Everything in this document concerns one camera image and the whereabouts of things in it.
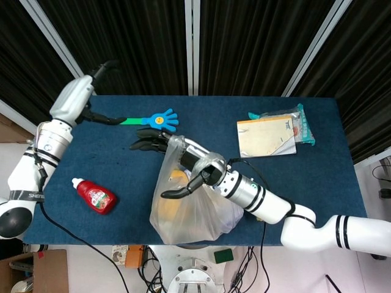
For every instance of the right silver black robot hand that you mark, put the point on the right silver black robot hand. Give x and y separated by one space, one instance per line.
191 158

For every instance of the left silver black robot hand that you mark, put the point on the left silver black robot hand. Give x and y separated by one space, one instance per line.
71 97

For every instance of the clear plastic bag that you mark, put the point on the clear plastic bag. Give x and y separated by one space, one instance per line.
189 219

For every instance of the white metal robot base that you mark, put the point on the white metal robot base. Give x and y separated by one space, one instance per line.
192 274

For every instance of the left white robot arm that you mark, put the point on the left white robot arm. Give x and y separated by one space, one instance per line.
52 140

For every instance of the blue green hand clapper toy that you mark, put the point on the blue green hand clapper toy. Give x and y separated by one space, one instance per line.
160 120

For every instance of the black pleated curtain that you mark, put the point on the black pleated curtain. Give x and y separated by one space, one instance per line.
24 61
250 45
366 76
137 45

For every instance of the cream paper booklet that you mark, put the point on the cream paper booklet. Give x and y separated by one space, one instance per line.
264 137

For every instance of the red ketchup bottle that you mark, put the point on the red ketchup bottle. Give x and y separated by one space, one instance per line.
97 198

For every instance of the dark green block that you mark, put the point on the dark green block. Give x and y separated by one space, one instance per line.
223 255

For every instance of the orange box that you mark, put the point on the orange box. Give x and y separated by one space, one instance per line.
134 256

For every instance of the teal clear snack packet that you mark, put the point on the teal clear snack packet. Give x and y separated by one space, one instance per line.
304 128

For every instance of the small printed sticker packet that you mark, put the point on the small printed sticker packet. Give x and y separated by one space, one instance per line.
118 254

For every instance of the blue felt table cover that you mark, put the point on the blue felt table cover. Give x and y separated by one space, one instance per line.
320 183

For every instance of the brown cardboard sheet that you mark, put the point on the brown cardboard sheet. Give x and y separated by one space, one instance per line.
50 271

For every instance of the thin black bar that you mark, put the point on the thin black bar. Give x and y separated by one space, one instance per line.
333 284

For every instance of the black power adapter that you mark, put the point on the black power adapter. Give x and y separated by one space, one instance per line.
385 193

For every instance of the white partition frame rail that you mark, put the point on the white partition frame rail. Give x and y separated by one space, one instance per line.
12 113
372 158

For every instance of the white partition frame post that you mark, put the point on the white partition frame post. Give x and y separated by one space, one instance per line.
46 29
190 45
317 45

